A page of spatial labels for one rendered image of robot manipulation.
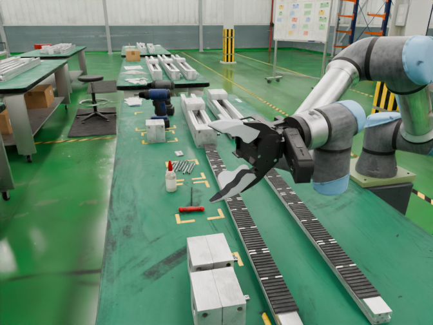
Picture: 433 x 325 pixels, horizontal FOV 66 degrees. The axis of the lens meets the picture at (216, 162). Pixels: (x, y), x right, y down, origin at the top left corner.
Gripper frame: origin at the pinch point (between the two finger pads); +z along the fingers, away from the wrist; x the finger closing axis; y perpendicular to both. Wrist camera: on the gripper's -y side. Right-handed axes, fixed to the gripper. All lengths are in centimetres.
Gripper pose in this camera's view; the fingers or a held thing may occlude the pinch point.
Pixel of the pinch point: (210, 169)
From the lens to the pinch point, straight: 53.4
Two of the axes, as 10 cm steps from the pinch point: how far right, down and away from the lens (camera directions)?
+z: -8.7, 2.8, -4.1
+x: 0.0, -8.3, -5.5
